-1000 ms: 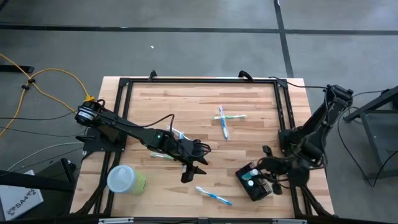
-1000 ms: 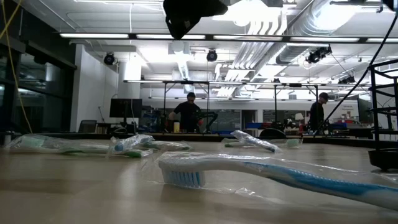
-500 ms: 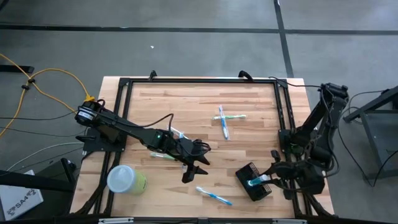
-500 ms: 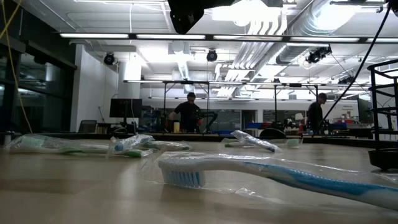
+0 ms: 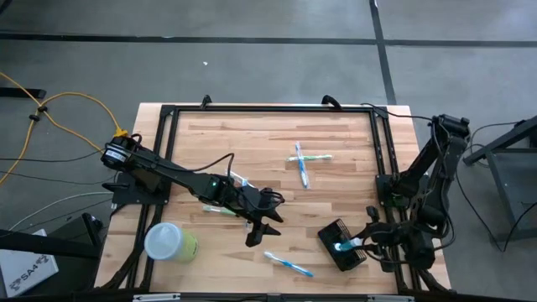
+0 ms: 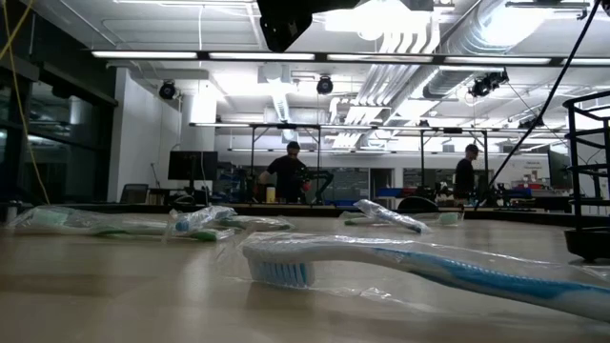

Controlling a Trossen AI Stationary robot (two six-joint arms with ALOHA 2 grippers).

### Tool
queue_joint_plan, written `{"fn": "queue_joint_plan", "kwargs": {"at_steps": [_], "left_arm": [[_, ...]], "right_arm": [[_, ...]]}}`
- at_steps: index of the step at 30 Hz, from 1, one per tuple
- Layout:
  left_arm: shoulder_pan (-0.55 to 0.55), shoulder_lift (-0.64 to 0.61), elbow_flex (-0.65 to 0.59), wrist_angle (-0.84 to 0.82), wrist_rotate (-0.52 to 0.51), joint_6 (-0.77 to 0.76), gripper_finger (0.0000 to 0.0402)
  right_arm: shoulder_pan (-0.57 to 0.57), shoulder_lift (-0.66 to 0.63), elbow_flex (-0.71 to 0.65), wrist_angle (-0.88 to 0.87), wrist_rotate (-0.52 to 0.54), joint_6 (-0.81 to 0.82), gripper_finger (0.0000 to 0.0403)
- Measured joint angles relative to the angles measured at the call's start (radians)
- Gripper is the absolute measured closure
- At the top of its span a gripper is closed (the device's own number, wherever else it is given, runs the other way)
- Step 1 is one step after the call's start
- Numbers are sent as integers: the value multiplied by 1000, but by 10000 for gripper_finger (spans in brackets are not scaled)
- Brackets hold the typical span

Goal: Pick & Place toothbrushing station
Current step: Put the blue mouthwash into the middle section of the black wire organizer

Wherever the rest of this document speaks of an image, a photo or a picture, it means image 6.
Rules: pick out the silver ventilation duct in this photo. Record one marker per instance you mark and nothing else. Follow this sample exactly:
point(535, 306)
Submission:
point(457, 52)

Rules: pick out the black ceiling spotlight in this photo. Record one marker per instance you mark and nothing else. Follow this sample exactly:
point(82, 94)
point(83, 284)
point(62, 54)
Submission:
point(167, 90)
point(324, 85)

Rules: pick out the overhead light bar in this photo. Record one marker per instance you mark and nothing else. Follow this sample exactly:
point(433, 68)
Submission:
point(262, 56)

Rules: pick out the person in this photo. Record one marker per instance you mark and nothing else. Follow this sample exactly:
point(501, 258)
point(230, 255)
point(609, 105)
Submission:
point(286, 176)
point(464, 176)

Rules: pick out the black computer monitor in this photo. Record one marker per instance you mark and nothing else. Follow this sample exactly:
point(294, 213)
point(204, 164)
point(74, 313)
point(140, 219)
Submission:
point(193, 165)

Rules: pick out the blue toothbrush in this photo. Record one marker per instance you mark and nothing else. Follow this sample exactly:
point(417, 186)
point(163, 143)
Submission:
point(453, 274)
point(200, 219)
point(391, 216)

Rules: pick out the black background robot arm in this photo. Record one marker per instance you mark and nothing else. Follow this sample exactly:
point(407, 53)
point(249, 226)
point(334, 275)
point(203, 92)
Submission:
point(321, 178)

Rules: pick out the black office chair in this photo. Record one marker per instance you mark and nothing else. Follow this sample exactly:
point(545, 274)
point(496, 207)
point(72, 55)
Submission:
point(133, 193)

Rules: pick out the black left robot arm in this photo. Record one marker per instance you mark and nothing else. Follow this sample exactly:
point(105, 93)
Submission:
point(295, 19)

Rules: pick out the black ceiling camera rig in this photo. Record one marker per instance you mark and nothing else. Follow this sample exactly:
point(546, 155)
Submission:
point(488, 82)

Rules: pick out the yellow cup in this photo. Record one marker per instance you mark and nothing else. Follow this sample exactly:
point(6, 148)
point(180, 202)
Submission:
point(270, 194)

